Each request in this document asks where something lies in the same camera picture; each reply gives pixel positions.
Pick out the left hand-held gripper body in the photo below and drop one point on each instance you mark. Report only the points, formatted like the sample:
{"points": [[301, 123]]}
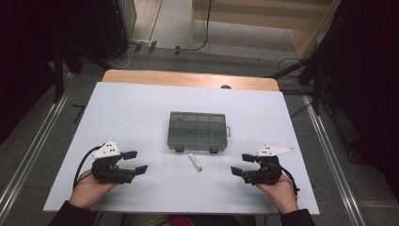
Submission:
{"points": [[106, 171]]}

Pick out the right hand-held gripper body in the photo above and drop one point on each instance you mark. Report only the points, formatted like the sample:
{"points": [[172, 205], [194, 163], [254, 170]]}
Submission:
{"points": [[266, 171]]}

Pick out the white nail clipper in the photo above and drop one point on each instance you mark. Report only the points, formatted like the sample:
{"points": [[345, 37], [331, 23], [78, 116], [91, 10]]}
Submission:
{"points": [[195, 162]]}

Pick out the grey transparent compartment box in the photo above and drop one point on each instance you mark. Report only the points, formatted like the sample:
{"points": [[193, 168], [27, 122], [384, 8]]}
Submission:
{"points": [[197, 130]]}

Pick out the person's left hand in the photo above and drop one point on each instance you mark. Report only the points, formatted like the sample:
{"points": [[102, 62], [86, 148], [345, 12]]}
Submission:
{"points": [[87, 191]]}

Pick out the person's right hand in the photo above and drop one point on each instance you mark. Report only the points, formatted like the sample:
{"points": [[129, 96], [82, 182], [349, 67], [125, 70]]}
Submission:
{"points": [[282, 194]]}

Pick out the white board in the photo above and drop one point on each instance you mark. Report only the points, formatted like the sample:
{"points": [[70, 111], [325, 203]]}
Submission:
{"points": [[131, 113]]}

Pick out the red cloth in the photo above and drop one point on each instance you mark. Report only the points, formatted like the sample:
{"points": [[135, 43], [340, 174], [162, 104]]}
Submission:
{"points": [[180, 220]]}

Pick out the dark round knob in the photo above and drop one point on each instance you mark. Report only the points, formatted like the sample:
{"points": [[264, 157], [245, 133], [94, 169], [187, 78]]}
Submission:
{"points": [[226, 86]]}

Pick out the wooden table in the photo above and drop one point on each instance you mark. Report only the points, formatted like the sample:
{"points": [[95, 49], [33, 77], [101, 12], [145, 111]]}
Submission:
{"points": [[175, 78]]}

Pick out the black stand leg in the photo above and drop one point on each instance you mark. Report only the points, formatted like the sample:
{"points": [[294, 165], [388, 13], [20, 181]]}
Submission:
{"points": [[291, 67]]}

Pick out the black metal stand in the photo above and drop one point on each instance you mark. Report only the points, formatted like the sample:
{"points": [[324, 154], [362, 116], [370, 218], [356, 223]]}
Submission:
{"points": [[58, 78]]}

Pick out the grey power strip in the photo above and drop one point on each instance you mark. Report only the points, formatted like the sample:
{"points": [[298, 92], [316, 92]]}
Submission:
{"points": [[142, 42]]}

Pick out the black cabinet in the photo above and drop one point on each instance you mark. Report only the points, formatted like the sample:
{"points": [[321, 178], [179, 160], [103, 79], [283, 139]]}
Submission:
{"points": [[109, 28]]}

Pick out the dark curtain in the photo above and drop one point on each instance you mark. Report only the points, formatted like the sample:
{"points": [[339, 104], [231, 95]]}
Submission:
{"points": [[25, 47], [367, 78]]}

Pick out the beige wooden furniture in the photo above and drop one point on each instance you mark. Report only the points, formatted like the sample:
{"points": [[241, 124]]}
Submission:
{"points": [[251, 19]]}

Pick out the aluminium floor rail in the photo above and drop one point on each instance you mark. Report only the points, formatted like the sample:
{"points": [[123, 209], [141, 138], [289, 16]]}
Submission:
{"points": [[31, 153], [332, 163]]}

